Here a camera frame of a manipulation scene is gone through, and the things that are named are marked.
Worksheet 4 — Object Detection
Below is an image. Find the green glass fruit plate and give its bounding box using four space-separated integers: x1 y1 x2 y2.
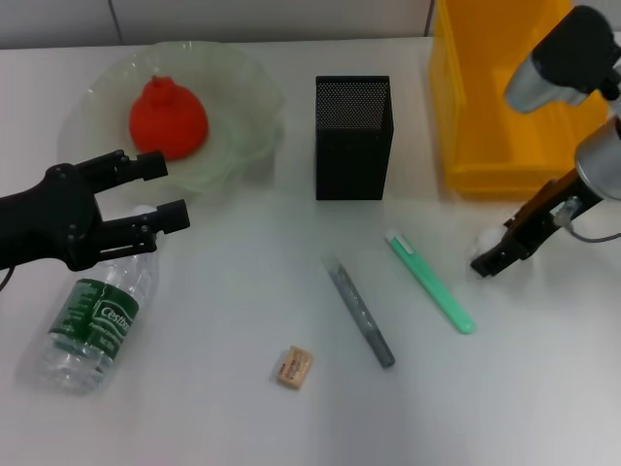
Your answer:
57 41 287 195

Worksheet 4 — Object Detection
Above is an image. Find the grey marker pen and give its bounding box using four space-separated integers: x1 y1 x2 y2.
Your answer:
320 251 397 369

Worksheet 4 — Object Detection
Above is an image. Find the white paper ball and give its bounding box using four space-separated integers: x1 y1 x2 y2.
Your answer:
468 227 510 266

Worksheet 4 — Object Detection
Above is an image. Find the clear plastic water bottle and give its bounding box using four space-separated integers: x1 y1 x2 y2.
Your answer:
36 206 164 395

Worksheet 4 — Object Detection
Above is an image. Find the mint green utility knife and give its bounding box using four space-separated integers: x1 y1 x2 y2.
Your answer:
382 227 476 335

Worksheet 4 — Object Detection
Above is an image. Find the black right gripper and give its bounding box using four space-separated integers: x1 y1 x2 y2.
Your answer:
470 167 601 281

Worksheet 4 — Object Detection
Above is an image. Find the grey right arm cable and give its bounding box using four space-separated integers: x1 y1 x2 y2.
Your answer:
555 196 621 244

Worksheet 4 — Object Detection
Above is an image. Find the black mesh pen holder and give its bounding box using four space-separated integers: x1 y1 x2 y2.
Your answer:
313 75 396 201

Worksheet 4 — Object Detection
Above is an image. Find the yellow plastic bin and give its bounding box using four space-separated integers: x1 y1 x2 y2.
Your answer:
427 0 610 201

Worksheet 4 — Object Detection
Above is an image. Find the beige eraser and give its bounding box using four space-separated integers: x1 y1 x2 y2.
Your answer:
276 345 314 389

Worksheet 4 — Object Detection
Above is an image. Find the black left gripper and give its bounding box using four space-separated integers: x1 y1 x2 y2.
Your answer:
0 149 191 273

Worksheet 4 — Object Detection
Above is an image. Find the red-orange orange fruit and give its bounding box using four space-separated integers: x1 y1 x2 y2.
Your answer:
128 75 211 161

